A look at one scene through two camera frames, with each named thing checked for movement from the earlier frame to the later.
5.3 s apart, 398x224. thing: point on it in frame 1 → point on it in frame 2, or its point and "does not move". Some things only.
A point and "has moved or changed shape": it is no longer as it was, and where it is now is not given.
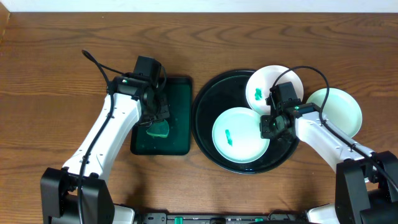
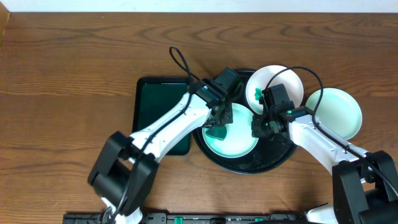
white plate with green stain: x=339 y=107 does not move
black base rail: x=275 y=217 does not move
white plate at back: x=261 y=80 does not move
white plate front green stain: x=236 y=135 has moved or changed shape
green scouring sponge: x=159 y=129 has moved or changed shape
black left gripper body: x=158 y=115 → x=222 y=116
